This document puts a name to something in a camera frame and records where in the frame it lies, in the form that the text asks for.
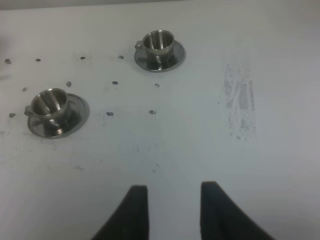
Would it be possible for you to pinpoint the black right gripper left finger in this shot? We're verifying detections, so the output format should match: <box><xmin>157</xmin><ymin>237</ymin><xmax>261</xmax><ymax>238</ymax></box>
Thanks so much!
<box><xmin>92</xmin><ymin>185</ymin><xmax>150</xmax><ymax>240</ymax></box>

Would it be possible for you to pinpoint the far stainless steel teacup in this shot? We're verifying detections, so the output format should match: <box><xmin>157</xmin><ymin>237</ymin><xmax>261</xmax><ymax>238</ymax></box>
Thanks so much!
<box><xmin>135</xmin><ymin>30</ymin><xmax>175</xmax><ymax>56</ymax></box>

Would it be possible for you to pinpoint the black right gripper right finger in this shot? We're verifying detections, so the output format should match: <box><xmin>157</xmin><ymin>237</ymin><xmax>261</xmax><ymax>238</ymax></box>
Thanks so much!
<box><xmin>200</xmin><ymin>181</ymin><xmax>272</xmax><ymax>240</ymax></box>

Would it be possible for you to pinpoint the near stainless steel saucer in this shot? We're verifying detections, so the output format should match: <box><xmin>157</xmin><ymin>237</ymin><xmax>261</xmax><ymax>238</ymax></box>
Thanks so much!
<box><xmin>27</xmin><ymin>93</ymin><xmax>90</xmax><ymax>139</ymax></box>

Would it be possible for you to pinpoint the stainless steel teacup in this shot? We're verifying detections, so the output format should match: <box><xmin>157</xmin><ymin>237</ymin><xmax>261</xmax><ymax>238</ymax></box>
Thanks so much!
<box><xmin>135</xmin><ymin>30</ymin><xmax>175</xmax><ymax>56</ymax></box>
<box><xmin>24</xmin><ymin>88</ymin><xmax>70</xmax><ymax>121</ymax></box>

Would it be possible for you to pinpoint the near stainless steel teacup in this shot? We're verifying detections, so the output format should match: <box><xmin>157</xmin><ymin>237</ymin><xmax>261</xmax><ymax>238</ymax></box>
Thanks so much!
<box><xmin>24</xmin><ymin>88</ymin><xmax>70</xmax><ymax>121</ymax></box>

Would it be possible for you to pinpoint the stainless steel saucer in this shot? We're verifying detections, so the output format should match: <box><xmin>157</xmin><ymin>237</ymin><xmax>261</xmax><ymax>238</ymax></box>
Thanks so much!
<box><xmin>134</xmin><ymin>40</ymin><xmax>186</xmax><ymax>73</ymax></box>
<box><xmin>27</xmin><ymin>93</ymin><xmax>90</xmax><ymax>139</ymax></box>

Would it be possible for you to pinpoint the far stainless steel saucer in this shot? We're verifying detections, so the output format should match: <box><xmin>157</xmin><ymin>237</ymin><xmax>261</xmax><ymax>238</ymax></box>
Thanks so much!
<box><xmin>134</xmin><ymin>40</ymin><xmax>186</xmax><ymax>73</ymax></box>

